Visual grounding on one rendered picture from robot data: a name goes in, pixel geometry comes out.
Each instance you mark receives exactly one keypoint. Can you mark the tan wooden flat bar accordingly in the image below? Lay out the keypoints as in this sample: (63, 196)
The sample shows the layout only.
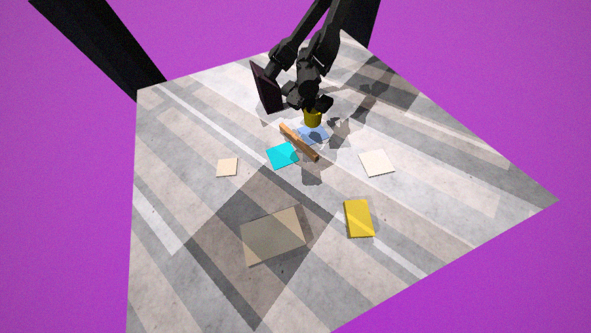
(299, 142)

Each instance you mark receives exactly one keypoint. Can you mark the yellow rectangular block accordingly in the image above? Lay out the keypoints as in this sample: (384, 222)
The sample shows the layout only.
(358, 220)

